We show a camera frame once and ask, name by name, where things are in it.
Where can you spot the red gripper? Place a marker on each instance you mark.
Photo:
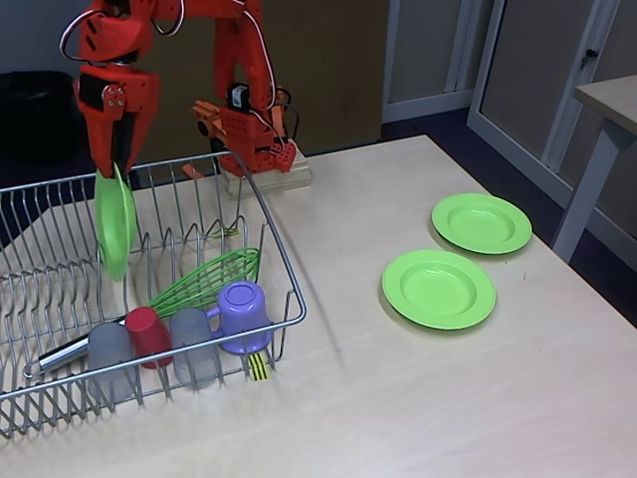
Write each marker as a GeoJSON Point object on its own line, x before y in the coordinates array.
{"type": "Point", "coordinates": [135, 89]}

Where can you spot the green plastic plate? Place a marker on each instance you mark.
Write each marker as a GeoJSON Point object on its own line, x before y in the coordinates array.
{"type": "Point", "coordinates": [480, 224]}
{"type": "Point", "coordinates": [438, 289]}
{"type": "Point", "coordinates": [117, 224]}

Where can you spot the red plastic cup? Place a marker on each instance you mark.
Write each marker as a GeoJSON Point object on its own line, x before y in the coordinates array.
{"type": "Point", "coordinates": [149, 333]}

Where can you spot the purple plastic mug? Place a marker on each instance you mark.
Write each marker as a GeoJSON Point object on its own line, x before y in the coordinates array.
{"type": "Point", "coordinates": [244, 318]}

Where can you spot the grey translucent plastic cup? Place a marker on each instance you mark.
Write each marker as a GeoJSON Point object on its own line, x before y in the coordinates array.
{"type": "Point", "coordinates": [194, 348]}
{"type": "Point", "coordinates": [107, 358]}

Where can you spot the red robot arm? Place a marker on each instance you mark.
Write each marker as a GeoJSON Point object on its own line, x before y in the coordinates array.
{"type": "Point", "coordinates": [234, 50]}

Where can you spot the black trash bin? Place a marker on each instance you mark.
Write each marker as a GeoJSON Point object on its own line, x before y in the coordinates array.
{"type": "Point", "coordinates": [35, 114]}

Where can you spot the orange clamp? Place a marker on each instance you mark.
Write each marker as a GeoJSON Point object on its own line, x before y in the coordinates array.
{"type": "Point", "coordinates": [204, 112]}

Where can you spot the yellow green tape bit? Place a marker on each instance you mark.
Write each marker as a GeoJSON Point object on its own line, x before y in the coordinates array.
{"type": "Point", "coordinates": [230, 231]}

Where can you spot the wooden base block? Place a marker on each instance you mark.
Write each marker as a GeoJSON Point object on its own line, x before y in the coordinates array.
{"type": "Point", "coordinates": [296, 174]}

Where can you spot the brown partition board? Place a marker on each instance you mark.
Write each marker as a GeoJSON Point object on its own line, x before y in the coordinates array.
{"type": "Point", "coordinates": [323, 50]}

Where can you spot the yellow black striped tape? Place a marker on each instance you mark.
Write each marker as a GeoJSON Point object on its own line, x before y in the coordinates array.
{"type": "Point", "coordinates": [259, 371]}

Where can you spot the grey sliding door cabinet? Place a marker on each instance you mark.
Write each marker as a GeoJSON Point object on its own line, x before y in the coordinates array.
{"type": "Point", "coordinates": [537, 60]}

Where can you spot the black cabinet lock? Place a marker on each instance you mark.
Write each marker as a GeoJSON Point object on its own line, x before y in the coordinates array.
{"type": "Point", "coordinates": [590, 52]}

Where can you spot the beige side table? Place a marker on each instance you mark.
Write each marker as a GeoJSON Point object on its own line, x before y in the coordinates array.
{"type": "Point", "coordinates": [612, 94]}

